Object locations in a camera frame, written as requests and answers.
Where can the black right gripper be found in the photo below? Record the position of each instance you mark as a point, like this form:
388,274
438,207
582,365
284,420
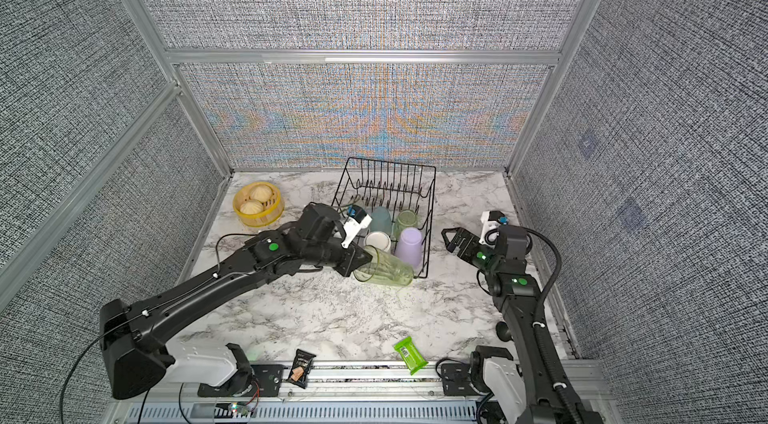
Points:
464,234

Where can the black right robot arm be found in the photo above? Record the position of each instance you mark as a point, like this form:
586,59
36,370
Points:
534,388

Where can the aluminium front rail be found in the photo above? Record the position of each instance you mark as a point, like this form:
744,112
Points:
348,392

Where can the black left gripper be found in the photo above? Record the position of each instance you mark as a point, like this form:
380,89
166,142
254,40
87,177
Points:
354,259

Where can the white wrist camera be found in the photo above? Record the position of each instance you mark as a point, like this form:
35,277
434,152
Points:
491,220
358,219

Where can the upper steamed bun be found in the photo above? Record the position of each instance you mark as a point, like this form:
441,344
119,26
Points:
261,192

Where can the black wire dish rack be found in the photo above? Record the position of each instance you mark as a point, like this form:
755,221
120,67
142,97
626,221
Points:
398,195

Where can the steamed bun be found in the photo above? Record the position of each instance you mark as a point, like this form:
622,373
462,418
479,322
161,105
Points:
251,207
261,192

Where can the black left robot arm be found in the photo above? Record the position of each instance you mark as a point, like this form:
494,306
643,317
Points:
137,342

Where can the lower steamed bun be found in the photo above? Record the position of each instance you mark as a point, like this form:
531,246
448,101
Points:
251,207

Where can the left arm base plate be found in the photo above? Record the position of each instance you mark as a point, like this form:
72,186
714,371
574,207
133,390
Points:
263,379

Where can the green snack packet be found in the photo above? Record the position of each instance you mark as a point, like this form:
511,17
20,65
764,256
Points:
410,354

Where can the black snack packet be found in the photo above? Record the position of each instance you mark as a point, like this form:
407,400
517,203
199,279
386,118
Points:
300,368

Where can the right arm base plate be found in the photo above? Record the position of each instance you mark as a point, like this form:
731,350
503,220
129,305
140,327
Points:
455,380

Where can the yellow bamboo steamer basket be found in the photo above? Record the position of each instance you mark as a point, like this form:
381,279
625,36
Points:
273,210

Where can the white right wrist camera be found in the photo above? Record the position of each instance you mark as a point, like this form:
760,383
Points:
491,220

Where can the teal translucent cup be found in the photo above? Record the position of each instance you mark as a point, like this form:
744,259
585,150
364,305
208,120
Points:
381,220

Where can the light green faceted glass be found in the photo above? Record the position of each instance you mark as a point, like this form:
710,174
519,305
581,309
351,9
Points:
405,219

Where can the lavender plastic cup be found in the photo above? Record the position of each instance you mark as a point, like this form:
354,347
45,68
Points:
409,248

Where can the green transparent glass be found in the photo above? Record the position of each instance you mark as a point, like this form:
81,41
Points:
384,269

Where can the white mug red inside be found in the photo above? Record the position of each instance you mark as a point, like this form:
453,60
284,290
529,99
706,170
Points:
379,240

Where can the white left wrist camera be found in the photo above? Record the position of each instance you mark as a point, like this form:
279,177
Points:
358,219

